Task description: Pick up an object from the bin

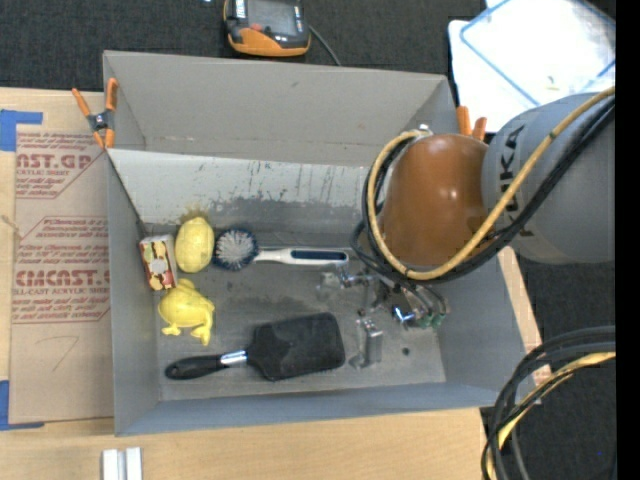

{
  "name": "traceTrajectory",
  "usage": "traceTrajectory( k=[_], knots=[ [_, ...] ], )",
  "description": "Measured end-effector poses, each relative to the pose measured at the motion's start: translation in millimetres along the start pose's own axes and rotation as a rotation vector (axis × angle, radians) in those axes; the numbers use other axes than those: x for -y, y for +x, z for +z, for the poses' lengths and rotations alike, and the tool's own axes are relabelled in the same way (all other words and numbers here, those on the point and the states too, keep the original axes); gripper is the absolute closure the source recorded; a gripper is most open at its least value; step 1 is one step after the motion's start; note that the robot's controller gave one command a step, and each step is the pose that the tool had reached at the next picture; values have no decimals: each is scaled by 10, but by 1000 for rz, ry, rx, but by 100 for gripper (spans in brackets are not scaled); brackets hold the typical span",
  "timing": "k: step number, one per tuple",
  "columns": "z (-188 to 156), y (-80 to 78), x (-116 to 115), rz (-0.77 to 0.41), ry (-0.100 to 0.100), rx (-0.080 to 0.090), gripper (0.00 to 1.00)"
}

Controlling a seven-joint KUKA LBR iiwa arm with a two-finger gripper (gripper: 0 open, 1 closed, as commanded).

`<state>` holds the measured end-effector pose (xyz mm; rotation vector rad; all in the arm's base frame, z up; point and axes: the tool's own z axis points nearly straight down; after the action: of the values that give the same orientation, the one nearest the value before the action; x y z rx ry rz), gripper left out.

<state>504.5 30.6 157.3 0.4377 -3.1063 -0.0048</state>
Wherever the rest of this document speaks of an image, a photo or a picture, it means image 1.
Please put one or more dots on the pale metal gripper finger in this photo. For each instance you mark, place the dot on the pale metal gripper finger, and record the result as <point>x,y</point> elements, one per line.
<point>371,344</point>
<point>331,280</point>

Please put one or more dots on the white and blue dish brush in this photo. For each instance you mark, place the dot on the white and blue dish brush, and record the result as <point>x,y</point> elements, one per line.
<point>300,256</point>

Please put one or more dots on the black spatula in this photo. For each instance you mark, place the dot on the black spatula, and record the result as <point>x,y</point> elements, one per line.
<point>300,345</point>

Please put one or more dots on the yellow lemon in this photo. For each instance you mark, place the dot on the yellow lemon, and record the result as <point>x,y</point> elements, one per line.
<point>194,245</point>

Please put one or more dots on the grey metal bin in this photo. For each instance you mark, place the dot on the grey metal bin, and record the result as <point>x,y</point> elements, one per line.
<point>280,123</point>

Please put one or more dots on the red and white small carton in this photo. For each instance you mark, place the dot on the red and white small carton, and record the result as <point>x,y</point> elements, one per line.
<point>157,263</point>

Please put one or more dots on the brown cardboard board red print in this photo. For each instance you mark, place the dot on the brown cardboard board red print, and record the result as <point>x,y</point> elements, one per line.
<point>60,193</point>

